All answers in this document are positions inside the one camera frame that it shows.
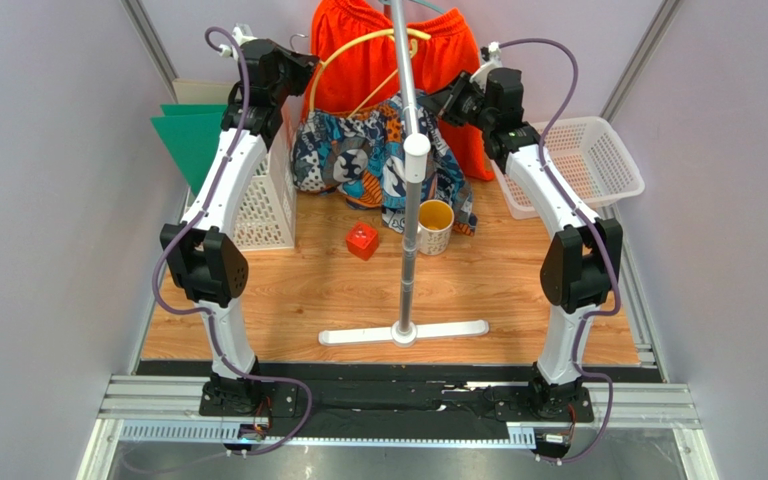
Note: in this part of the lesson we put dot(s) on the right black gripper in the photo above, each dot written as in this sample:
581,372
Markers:
441,98

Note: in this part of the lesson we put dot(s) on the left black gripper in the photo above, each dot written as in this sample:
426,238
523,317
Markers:
302,65

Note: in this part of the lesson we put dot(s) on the yellow clothes hanger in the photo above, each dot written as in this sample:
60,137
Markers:
354,74

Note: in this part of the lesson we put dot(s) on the blue patterned shorts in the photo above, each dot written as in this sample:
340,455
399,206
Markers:
361,157

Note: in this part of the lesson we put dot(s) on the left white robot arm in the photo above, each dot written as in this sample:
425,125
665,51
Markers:
200,252

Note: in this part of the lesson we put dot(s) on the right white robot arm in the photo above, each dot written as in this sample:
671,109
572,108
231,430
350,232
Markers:
581,267

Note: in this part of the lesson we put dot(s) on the orange hanging shorts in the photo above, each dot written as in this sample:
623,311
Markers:
449,50

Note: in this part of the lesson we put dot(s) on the white garment rack stand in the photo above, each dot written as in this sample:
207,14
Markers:
405,332

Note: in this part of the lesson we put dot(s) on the beige file folder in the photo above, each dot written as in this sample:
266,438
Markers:
189,92

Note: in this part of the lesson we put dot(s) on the white mug yellow inside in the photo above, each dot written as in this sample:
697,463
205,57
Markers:
436,220

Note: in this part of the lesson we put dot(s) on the green file folder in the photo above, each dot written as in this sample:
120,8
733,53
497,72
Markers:
190,133

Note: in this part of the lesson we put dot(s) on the white perforated file holder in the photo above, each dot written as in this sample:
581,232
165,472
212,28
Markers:
266,213

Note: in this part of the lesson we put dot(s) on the white plastic mesh basket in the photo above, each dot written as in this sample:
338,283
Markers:
594,161

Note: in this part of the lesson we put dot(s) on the orange cube power adapter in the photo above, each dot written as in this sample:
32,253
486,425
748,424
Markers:
362,241

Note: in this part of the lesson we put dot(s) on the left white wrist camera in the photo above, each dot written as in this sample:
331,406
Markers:
242,34

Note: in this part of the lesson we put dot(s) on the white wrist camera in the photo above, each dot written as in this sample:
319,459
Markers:
490,59
242,34

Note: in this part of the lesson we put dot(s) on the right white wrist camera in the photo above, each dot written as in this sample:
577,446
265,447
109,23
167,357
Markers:
490,59

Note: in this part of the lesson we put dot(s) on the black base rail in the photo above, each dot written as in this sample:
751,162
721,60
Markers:
413,401

